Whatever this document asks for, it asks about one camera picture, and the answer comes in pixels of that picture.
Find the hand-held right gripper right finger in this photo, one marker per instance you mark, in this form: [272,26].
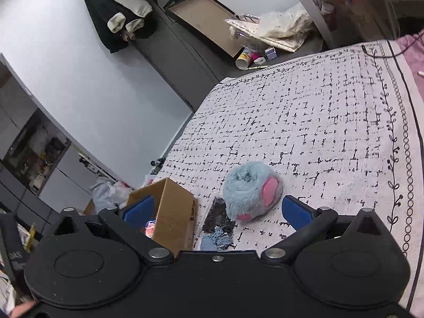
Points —
[296,212]

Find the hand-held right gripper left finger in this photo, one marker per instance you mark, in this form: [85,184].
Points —
[139,212]

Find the blue tissue pack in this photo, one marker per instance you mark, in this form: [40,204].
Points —
[149,229]

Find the brown cardboard box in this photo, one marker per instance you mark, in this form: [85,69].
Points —
[175,218]

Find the blue fluffy plush toy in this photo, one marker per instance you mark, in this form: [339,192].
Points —
[248,188]

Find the person's left hand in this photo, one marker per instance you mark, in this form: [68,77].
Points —
[24,308]

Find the pile of plastic bags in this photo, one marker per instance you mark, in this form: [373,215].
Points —
[106,193]

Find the dark grey pouch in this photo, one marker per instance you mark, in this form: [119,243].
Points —
[215,217]

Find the grey cabinet with shelf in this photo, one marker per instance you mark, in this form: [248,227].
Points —
[63,179]

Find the blue-grey cloth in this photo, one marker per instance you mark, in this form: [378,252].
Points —
[215,240]

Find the white black patterned blanket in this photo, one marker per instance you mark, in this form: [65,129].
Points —
[314,122]

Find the small lavender box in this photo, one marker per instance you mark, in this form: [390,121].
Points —
[270,53]

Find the paper cup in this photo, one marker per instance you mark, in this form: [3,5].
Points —
[244,59]

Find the plastic bags on floor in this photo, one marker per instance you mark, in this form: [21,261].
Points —
[285,43]

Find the clear plastic bag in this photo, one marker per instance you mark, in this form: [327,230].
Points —
[285,23]

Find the pink bed sheet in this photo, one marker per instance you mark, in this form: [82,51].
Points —
[414,56]

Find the hanging clothes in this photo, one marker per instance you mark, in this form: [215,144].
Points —
[109,16]

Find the white desk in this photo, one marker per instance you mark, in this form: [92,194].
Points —
[318,10]

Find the dark picture frame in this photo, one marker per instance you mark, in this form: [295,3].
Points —
[202,20]

